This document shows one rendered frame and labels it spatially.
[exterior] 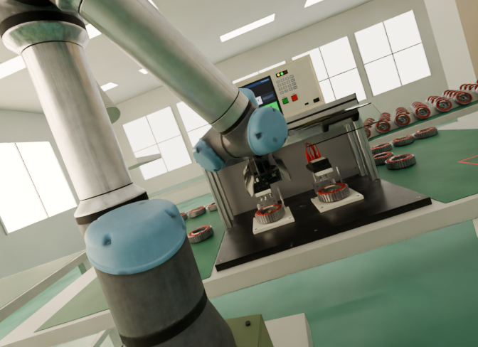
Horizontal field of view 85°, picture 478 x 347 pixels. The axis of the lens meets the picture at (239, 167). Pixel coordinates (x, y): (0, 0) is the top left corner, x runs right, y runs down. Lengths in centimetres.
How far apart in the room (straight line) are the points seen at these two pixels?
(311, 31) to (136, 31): 763
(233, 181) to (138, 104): 705
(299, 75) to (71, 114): 86
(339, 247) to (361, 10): 791
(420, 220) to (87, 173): 78
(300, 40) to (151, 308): 769
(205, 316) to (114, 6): 40
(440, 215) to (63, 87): 87
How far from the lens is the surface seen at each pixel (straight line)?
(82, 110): 47
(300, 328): 55
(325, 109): 109
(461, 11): 477
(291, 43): 779
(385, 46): 838
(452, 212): 88
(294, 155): 122
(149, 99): 802
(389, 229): 82
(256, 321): 47
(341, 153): 126
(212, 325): 39
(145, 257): 32
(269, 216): 94
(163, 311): 35
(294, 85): 111
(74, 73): 48
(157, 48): 39
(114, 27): 40
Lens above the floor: 109
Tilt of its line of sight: 5 degrees down
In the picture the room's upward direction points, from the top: 20 degrees counter-clockwise
